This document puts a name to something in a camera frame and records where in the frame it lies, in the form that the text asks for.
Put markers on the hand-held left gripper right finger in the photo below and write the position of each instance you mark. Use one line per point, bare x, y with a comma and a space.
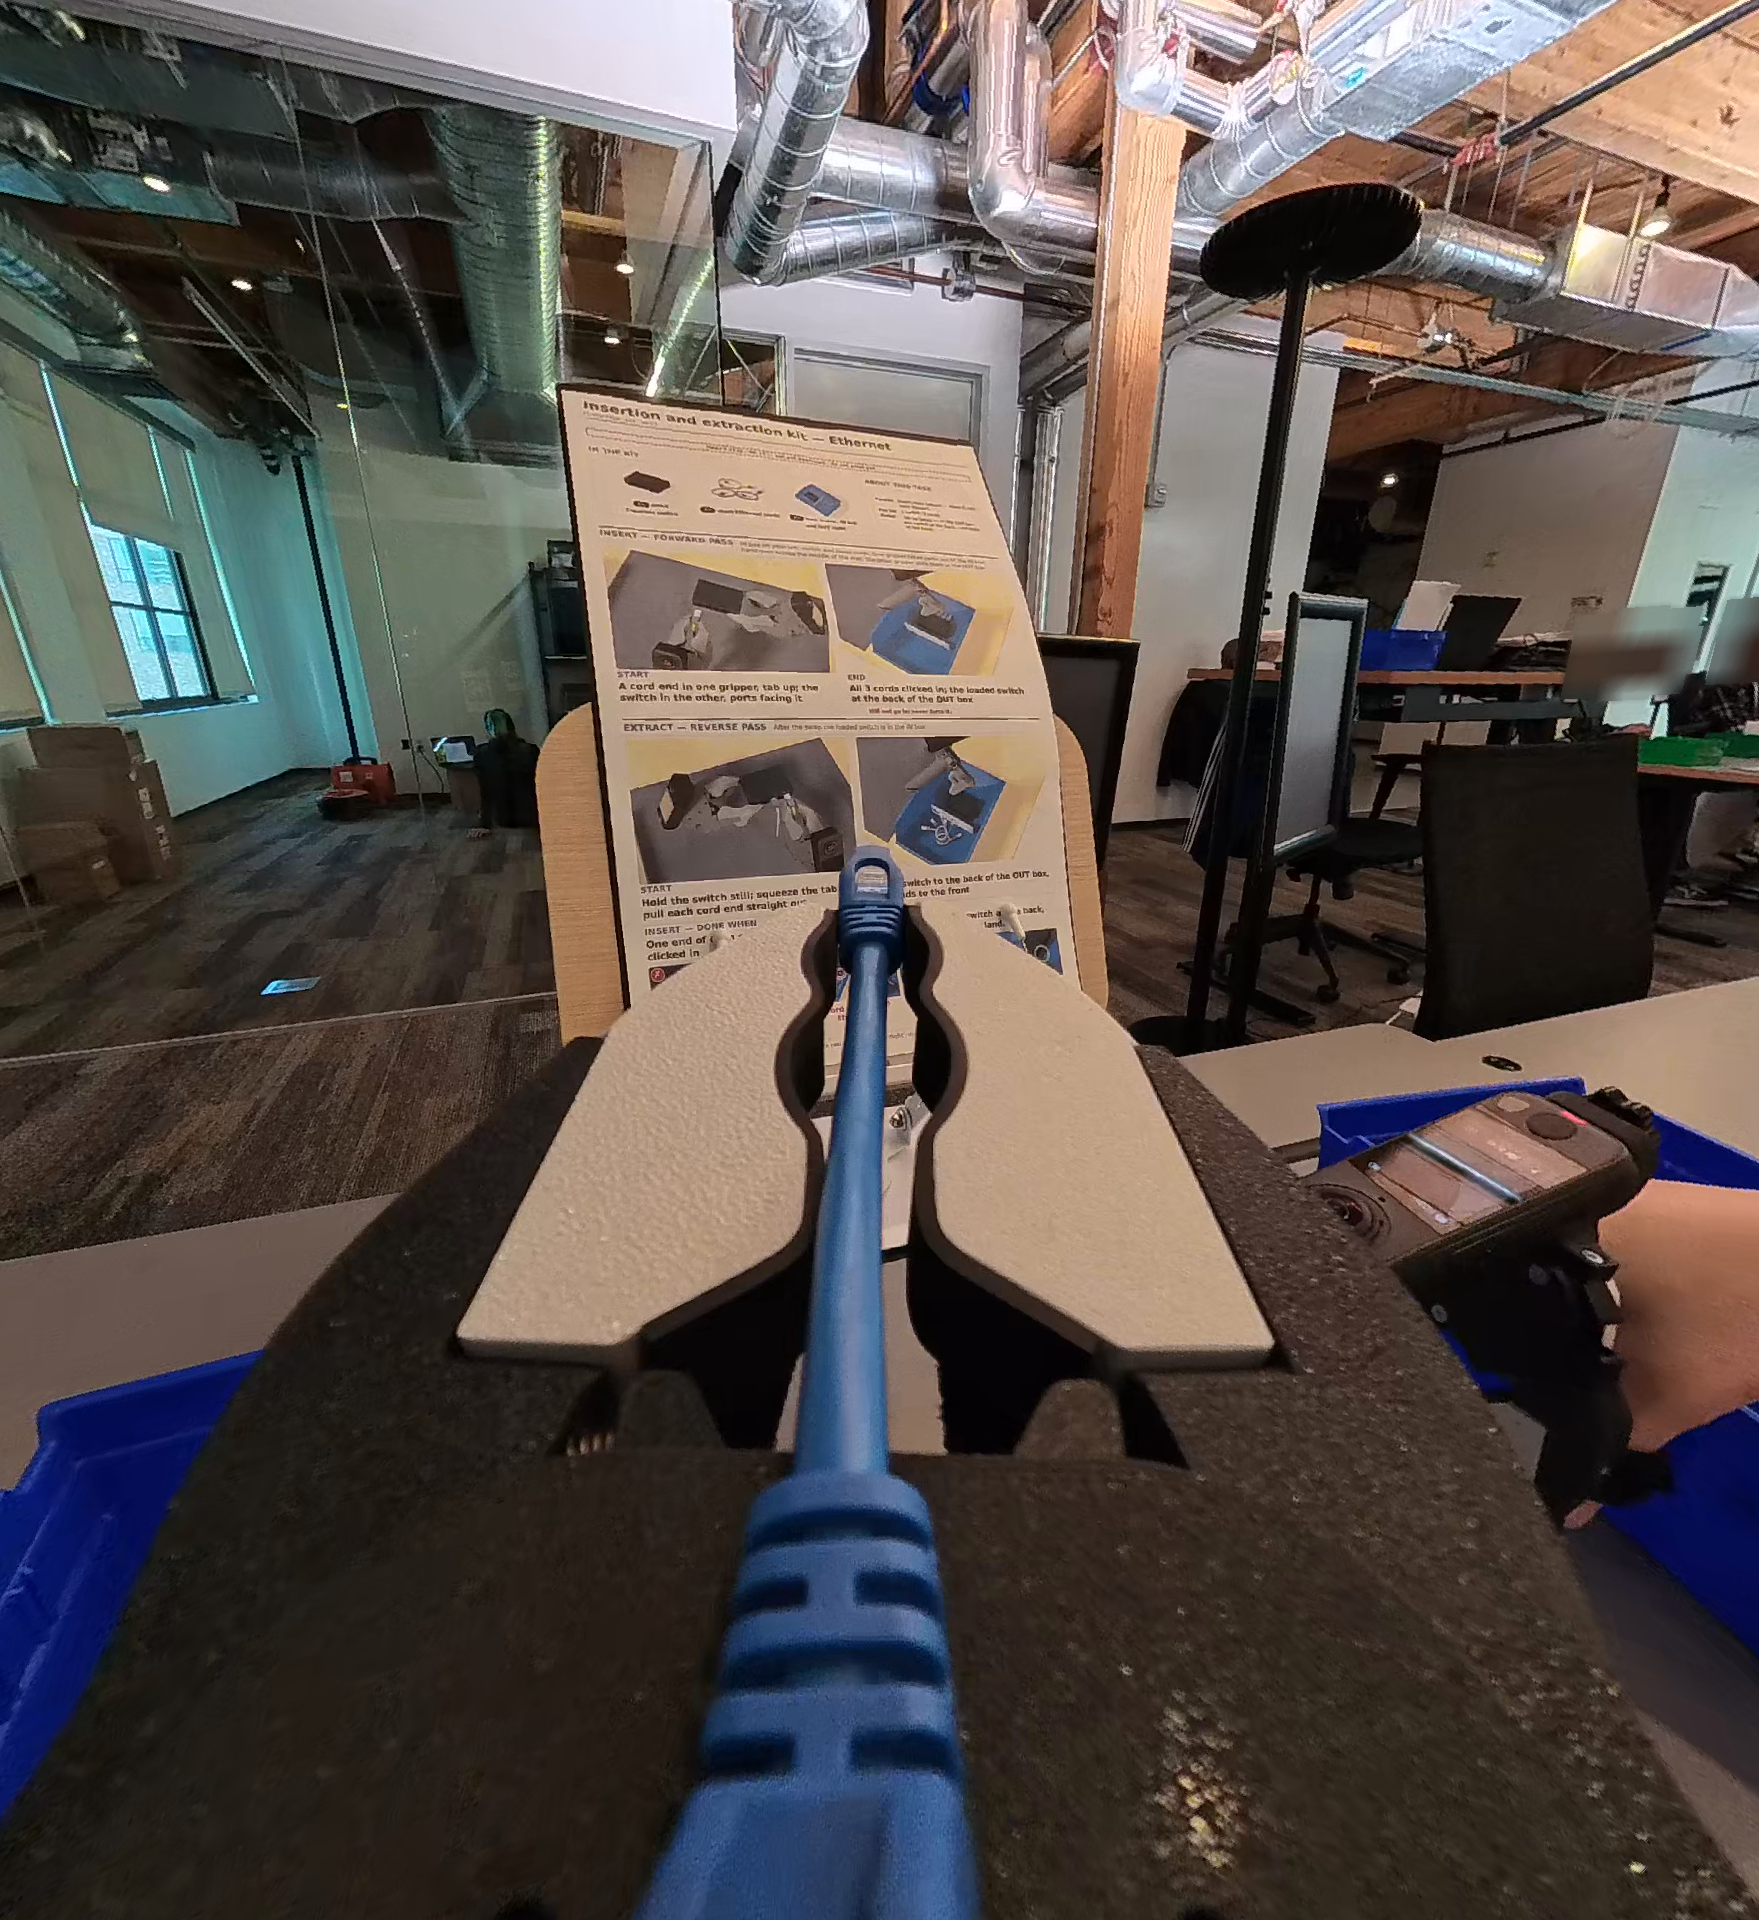
1106, 1186

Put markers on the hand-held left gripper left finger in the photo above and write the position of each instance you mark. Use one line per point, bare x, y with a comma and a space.
626, 1171

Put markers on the blue plastic bin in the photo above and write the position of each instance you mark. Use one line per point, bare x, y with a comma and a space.
1749, 1562
41, 1592

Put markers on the person's right hand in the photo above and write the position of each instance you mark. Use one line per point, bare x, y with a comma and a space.
1736, 1292

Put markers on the small red object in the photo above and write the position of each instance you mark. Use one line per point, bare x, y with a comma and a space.
362, 788

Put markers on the green-topped table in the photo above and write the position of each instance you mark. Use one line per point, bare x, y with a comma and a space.
1719, 751

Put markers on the printed instruction poster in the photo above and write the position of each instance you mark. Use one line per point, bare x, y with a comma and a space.
790, 572

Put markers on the brown cardboard box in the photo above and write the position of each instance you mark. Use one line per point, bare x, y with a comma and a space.
93, 811

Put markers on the wooden pillar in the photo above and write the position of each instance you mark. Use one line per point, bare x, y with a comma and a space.
1128, 391

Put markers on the black pole with round top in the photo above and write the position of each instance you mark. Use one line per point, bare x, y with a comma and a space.
1310, 240

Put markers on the silver ventilation duct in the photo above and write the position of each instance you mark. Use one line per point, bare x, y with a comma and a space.
911, 152

